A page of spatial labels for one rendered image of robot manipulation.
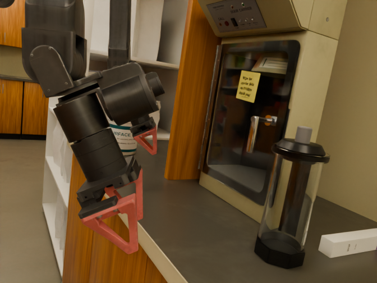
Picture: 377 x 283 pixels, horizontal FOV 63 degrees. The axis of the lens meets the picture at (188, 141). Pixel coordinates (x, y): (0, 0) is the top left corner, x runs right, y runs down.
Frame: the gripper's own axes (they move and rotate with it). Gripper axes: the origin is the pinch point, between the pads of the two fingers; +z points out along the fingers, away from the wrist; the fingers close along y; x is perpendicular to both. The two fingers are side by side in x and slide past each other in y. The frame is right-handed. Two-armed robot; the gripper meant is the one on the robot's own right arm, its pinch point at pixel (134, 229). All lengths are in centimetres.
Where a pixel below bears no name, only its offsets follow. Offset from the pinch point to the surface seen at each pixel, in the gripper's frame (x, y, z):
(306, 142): -32.5, 14.0, 2.5
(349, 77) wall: -71, 60, 3
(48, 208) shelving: 116, 212, 42
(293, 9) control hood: -42, 25, -22
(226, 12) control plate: -34, 43, -28
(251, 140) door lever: -25.9, 29.0, 2.2
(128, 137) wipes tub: 9, 82, -3
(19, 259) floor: 116, 149, 52
